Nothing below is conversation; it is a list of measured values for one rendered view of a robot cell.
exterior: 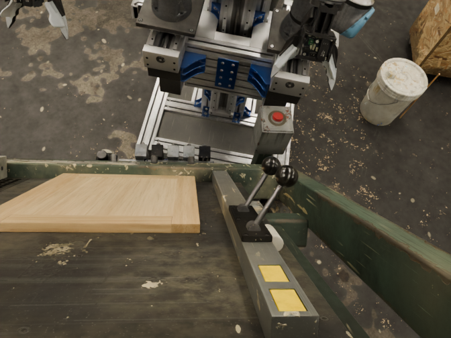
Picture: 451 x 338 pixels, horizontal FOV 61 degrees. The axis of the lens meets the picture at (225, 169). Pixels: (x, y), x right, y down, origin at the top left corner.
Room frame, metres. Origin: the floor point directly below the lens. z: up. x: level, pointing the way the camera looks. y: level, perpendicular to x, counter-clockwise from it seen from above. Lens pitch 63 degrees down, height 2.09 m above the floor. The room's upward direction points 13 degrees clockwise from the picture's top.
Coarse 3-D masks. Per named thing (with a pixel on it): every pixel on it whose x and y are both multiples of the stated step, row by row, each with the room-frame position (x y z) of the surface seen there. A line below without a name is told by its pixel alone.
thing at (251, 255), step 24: (216, 192) 0.44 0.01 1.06; (240, 240) 0.18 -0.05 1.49; (240, 264) 0.15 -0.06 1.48; (264, 264) 0.13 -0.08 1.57; (264, 288) 0.09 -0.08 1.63; (288, 288) 0.10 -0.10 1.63; (264, 312) 0.06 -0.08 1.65; (288, 312) 0.06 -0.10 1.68; (312, 312) 0.07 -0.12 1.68; (264, 336) 0.04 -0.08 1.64; (288, 336) 0.04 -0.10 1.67; (312, 336) 0.05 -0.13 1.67
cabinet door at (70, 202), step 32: (32, 192) 0.29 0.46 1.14; (64, 192) 0.32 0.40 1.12; (96, 192) 0.34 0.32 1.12; (128, 192) 0.36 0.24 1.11; (160, 192) 0.38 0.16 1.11; (192, 192) 0.40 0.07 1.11; (0, 224) 0.15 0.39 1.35; (32, 224) 0.17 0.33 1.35; (64, 224) 0.18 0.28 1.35; (96, 224) 0.19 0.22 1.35; (128, 224) 0.21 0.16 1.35; (160, 224) 0.22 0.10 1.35; (192, 224) 0.24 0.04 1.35
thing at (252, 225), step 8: (280, 168) 0.30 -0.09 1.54; (288, 168) 0.30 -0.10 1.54; (280, 176) 0.29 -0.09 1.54; (288, 176) 0.29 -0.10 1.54; (296, 176) 0.29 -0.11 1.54; (280, 184) 0.28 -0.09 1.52; (288, 184) 0.28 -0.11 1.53; (272, 192) 0.27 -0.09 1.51; (272, 200) 0.26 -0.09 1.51; (264, 208) 0.25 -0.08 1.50; (248, 224) 0.22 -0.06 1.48; (256, 224) 0.22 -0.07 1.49
